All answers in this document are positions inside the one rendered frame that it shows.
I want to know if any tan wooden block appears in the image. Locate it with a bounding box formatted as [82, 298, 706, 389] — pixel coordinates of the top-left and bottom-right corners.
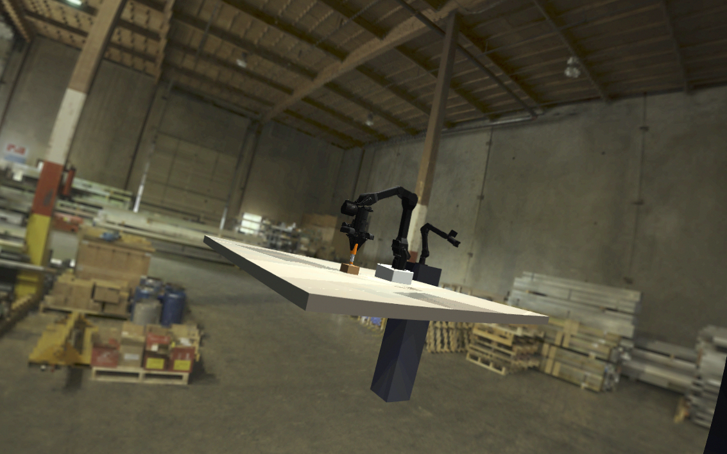
[339, 263, 360, 276]

